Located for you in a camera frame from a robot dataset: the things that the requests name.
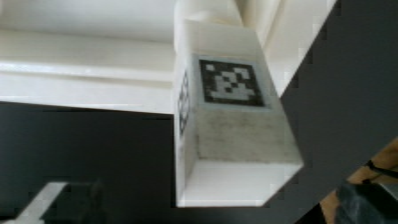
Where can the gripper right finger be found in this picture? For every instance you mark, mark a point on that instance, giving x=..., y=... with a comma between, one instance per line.
x=368, y=206

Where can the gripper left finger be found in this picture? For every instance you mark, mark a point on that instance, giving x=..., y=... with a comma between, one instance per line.
x=65, y=204

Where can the white leg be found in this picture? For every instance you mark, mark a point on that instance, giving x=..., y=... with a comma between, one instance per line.
x=236, y=153

